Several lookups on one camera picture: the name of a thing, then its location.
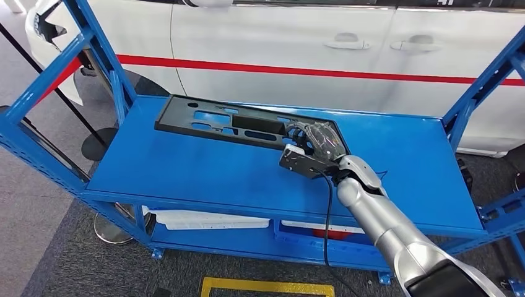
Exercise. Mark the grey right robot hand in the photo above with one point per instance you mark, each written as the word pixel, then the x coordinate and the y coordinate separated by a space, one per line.
pixel 324 141

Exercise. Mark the black plastic frame part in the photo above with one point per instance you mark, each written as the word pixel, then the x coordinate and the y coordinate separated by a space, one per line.
pixel 176 117

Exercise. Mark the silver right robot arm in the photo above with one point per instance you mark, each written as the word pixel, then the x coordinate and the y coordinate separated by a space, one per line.
pixel 369 209

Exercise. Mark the red object in bin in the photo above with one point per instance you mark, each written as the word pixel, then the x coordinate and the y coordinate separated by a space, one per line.
pixel 340 235

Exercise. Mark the blue plastic bin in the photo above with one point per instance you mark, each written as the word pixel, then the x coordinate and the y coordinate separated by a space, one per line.
pixel 295 246

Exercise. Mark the white car with red stripe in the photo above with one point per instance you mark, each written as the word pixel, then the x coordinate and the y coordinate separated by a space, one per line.
pixel 266 32

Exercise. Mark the yellow floor tape square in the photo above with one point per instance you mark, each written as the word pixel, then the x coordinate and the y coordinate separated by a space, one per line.
pixel 266 287

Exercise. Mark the black pole with round base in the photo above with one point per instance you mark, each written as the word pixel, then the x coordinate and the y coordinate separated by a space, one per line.
pixel 98 147

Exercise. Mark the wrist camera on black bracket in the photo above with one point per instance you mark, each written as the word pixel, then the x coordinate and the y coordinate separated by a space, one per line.
pixel 303 166

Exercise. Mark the chrome stanchion post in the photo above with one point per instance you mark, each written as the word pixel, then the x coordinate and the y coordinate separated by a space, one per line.
pixel 110 233

